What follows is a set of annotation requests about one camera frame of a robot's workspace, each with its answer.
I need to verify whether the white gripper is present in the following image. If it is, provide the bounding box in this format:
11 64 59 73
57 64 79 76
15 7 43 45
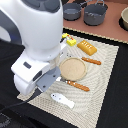
11 51 59 95

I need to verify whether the knife with orange handle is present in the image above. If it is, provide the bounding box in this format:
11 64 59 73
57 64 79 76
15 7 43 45
66 51 102 66

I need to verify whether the orange bread loaf toy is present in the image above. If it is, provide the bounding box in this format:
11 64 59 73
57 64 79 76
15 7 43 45
77 40 97 56

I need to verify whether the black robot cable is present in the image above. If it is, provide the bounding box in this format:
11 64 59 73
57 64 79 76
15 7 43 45
0 91 43 113

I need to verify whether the white ghost-shaped toy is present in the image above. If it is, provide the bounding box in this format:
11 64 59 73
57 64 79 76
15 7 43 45
51 93 75 108

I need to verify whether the beige woven placemat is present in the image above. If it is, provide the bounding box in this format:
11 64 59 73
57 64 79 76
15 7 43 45
16 32 120 128

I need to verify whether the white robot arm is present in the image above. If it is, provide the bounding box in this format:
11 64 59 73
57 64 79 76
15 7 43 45
0 0 66 95

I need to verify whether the yellow butter box toy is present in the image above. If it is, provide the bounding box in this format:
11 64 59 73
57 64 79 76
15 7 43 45
62 33 76 46

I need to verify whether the fork with orange handle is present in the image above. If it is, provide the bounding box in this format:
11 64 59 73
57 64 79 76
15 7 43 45
56 77 90 92

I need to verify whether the round beige plate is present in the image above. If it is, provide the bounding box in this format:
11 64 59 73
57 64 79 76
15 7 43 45
59 57 87 81

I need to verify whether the small dark grey pot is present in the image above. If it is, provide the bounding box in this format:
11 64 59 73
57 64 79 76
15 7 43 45
63 2 87 21

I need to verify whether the large dark grey pot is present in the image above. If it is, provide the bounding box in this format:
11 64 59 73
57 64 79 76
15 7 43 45
84 0 107 26

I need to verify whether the beige bowl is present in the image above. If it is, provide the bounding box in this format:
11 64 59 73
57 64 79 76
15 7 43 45
121 7 128 30

